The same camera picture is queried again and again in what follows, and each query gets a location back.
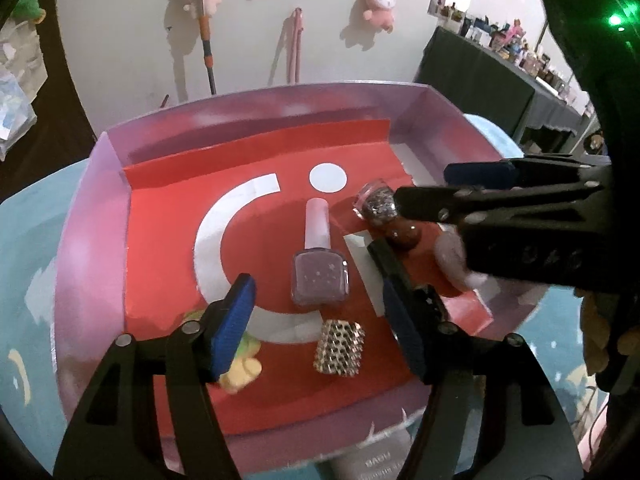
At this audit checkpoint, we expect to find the dark brown wooden door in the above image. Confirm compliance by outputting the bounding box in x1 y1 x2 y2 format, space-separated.
1 0 96 200

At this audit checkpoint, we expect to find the dark cloth covered side table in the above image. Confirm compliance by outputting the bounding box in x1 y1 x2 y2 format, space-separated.
416 26 582 152

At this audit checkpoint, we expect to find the pink plush cow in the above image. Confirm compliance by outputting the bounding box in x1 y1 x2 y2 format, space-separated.
362 0 396 34

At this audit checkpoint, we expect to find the green capybara figurine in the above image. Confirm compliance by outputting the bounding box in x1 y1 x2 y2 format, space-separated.
181 309 262 394

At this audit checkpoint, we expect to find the dark red nail polish bottle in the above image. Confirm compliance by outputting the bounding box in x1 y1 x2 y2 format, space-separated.
352 179 422 252

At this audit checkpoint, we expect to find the teal patterned table mat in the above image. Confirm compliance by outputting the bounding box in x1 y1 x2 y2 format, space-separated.
0 112 609 480

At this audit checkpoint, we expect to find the green plush toy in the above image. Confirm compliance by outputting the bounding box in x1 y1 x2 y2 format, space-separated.
11 0 47 24

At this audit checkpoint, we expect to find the beige hanging organizer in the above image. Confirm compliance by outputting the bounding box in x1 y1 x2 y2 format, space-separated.
1 18 48 102

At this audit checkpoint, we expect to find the pink round Melody case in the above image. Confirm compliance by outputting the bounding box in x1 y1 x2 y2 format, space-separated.
434 231 487 292

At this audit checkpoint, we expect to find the lilac nail polish bottle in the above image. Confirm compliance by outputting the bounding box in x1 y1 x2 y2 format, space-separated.
291 197 349 308

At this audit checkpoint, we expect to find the pink cardboard box tray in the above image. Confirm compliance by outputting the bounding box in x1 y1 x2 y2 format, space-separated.
53 81 547 474

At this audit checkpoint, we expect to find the orange grey mop pole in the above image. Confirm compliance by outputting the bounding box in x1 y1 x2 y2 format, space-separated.
198 0 217 96

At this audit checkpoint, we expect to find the white plastic bag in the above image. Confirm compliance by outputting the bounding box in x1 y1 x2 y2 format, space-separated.
0 67 37 162

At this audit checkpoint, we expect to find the grey earbuds case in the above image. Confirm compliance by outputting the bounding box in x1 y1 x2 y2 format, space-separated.
329 429 412 480

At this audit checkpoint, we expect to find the red Miniso paper liner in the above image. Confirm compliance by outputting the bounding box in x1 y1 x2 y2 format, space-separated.
121 118 495 437

